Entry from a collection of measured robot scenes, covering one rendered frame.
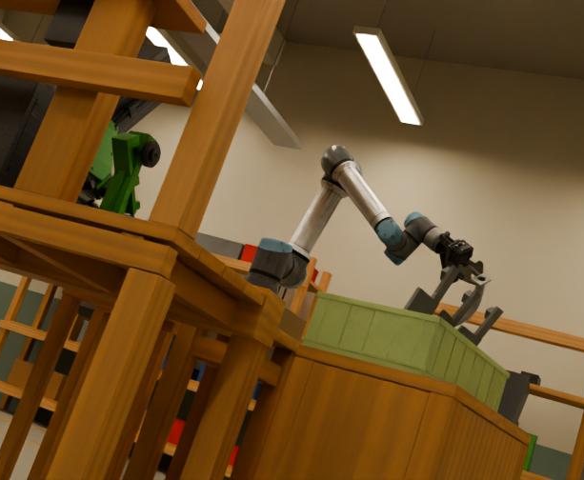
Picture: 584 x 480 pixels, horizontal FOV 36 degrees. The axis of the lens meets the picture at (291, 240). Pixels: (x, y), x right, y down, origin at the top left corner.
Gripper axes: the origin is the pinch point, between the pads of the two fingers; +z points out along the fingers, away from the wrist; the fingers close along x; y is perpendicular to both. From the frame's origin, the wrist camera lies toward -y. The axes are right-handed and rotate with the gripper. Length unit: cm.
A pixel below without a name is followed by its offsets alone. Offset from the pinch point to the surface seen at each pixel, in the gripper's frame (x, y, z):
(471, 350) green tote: -25.8, 1.8, 22.7
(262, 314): -78, 10, -13
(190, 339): -82, -26, -45
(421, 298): -37.4, 16.6, 9.0
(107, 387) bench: -136, 32, 8
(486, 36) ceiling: 413, -161, -366
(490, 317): -3.3, -5.5, 10.4
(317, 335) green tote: -63, 2, -4
